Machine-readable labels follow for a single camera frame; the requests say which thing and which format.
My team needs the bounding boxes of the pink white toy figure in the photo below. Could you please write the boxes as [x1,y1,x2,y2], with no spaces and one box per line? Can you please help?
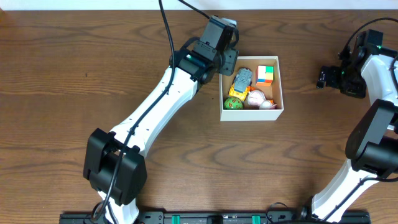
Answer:
[246,90,277,110]

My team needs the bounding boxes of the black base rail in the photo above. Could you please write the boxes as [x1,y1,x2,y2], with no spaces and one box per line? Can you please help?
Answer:
[59,210,371,224]

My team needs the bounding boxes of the yellow grey toy truck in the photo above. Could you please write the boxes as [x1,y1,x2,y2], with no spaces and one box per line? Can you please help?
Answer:
[228,68,252,101]

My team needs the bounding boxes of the colourful puzzle cube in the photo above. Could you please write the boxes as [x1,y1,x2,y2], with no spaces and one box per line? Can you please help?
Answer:
[256,65,274,86]

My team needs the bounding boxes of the left black cable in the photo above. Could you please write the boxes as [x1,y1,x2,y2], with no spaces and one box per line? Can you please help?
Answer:
[90,0,212,224]

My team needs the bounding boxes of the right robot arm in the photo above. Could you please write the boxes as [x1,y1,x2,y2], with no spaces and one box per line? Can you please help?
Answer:
[297,29,397,223]

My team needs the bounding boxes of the right black cable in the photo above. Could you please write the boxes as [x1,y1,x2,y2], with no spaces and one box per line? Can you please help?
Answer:
[338,17,398,82]

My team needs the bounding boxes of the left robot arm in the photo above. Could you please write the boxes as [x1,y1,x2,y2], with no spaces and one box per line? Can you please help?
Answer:
[83,16,239,223]

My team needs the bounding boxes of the green numbered ball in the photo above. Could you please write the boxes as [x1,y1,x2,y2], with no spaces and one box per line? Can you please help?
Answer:
[223,96,244,110]

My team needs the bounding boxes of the black cable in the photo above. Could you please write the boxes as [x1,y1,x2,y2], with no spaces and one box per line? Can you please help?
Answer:
[338,17,398,82]
[90,0,212,224]

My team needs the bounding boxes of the white cardboard box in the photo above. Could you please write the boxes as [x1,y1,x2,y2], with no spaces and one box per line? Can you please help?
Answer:
[219,56,284,121]

